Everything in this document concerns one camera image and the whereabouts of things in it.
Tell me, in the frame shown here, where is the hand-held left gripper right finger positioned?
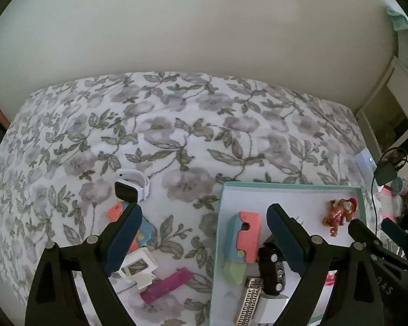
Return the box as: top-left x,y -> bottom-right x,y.
266,203 -> 385,326

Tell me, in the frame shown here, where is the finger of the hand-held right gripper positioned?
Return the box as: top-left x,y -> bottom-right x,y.
372,217 -> 408,270

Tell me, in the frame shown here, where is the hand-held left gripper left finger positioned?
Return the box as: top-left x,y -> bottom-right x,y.
24,202 -> 144,326

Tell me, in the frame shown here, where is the coral and blue toy block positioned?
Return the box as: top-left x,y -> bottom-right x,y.
224,211 -> 262,265

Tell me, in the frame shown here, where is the teal tray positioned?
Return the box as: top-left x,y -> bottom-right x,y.
209,181 -> 367,326

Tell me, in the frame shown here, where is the pale green block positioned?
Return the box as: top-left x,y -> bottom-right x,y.
222,256 -> 247,285

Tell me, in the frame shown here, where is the silver patterned lighter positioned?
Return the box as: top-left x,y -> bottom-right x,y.
233,277 -> 264,325

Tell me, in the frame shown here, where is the round teal container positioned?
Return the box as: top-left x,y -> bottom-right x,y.
391,177 -> 408,195

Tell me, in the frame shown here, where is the orange toy figurine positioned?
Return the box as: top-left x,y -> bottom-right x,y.
322,198 -> 358,236

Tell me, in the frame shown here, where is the white smartwatch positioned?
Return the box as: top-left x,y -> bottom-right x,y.
114,169 -> 151,202

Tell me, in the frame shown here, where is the magenta stick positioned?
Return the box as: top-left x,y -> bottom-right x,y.
139,268 -> 194,304

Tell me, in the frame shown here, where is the black adapter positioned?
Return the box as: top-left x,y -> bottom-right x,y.
375,165 -> 399,186

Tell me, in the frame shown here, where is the white plastic block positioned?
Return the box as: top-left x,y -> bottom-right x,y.
256,294 -> 289,325

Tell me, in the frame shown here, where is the white device with light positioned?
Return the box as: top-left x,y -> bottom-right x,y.
355,148 -> 376,179

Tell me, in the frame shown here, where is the floral blanket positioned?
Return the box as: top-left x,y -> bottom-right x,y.
0,71 -> 368,326

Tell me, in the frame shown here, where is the white shelf unit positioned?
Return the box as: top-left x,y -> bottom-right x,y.
355,56 -> 408,164

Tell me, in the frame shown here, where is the teal cloth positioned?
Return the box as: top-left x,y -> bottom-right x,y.
386,5 -> 408,32

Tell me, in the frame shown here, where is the small white frame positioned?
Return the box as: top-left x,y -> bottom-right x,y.
117,247 -> 157,291

